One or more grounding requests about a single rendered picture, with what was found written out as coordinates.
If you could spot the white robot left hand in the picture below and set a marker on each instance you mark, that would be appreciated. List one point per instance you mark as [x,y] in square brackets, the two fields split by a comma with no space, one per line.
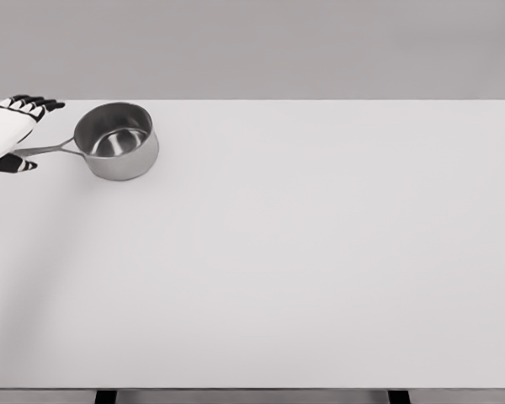
[4,128]

